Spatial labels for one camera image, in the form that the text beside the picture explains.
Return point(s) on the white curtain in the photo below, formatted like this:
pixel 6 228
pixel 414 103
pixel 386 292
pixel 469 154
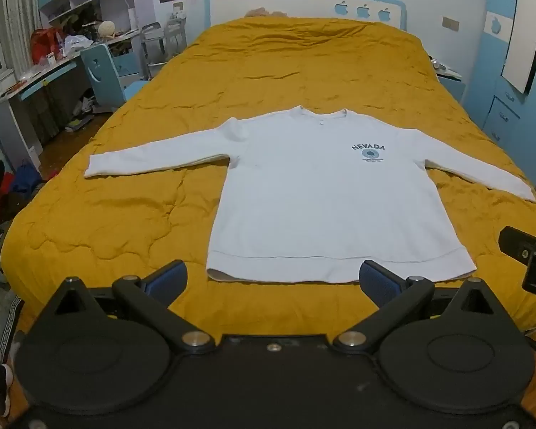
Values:
pixel 15 9

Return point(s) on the beige wall socket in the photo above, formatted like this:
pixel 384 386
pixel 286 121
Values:
pixel 450 23

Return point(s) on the light blue chair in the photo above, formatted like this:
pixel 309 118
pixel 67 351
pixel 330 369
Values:
pixel 100 71

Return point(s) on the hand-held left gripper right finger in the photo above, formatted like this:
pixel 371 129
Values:
pixel 379 281

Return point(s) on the beige round ball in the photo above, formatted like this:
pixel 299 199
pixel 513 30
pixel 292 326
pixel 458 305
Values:
pixel 107 29

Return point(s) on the white plastic bag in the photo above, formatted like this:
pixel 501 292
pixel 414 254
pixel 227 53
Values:
pixel 78 42

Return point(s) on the blue nightstand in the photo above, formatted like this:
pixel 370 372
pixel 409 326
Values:
pixel 453 87

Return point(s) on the patterned rug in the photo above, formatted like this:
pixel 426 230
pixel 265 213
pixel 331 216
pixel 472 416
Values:
pixel 4 317

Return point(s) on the grey metal rack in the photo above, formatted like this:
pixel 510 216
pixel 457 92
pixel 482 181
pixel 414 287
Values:
pixel 161 40

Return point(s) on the yellow quilted bedspread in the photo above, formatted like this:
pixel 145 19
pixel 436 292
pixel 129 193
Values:
pixel 272 67

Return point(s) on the white printed sweatshirt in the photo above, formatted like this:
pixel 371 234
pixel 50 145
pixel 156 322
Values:
pixel 317 196

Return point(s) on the white desk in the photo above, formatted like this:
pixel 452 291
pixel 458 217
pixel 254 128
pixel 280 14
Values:
pixel 40 73

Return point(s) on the red bag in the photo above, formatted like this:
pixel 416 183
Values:
pixel 44 44

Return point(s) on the white and blue headboard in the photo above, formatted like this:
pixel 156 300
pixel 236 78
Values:
pixel 303 6

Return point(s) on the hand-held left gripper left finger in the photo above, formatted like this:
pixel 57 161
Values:
pixel 167 279

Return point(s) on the blue drawer cabinet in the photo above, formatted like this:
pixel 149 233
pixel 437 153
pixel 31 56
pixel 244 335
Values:
pixel 502 116

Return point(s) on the pile of dark clothes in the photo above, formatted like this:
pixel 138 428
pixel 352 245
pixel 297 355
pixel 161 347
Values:
pixel 4 192

